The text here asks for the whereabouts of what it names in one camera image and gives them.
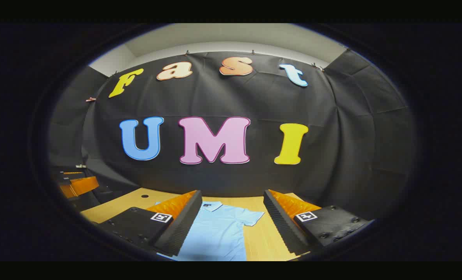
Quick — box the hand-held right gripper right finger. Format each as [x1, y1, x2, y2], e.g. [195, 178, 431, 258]
[263, 189, 375, 257]

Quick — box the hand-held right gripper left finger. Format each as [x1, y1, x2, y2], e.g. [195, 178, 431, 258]
[93, 190, 203, 258]

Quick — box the light blue T-shirt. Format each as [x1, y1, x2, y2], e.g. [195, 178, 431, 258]
[155, 201, 265, 262]

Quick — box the black backdrop cloth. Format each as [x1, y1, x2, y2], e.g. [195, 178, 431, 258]
[48, 49, 416, 226]

